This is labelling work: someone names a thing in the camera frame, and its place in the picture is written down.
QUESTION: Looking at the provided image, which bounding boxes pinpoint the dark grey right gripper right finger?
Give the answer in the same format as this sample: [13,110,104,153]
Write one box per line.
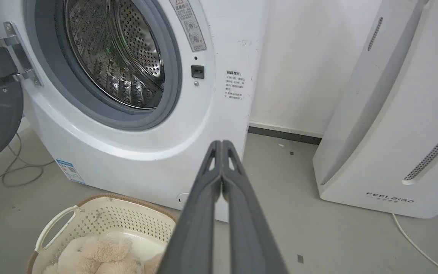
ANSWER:
[221,140,289,274]

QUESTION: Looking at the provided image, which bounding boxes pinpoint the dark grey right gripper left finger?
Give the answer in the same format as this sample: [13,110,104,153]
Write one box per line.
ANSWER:
[157,140,223,274]

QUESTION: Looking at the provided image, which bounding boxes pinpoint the cream plush toy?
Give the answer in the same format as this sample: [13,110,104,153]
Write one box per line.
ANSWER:
[41,233,165,274]

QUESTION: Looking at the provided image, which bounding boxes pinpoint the cream perforated laundry basket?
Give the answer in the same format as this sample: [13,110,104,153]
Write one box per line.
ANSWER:
[26,193,178,274]

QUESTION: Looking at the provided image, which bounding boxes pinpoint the white front-load washing machine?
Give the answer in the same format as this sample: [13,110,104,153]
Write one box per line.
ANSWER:
[0,0,269,223]

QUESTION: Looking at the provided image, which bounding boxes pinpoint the white tower air purifier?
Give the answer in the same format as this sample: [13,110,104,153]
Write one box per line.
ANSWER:
[313,0,438,219]

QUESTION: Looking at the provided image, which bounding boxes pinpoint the white power cable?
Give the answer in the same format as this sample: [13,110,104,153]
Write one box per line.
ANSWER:
[391,213,438,274]

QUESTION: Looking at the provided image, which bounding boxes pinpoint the grey floor cable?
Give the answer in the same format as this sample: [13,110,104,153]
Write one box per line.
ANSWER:
[0,132,55,268]

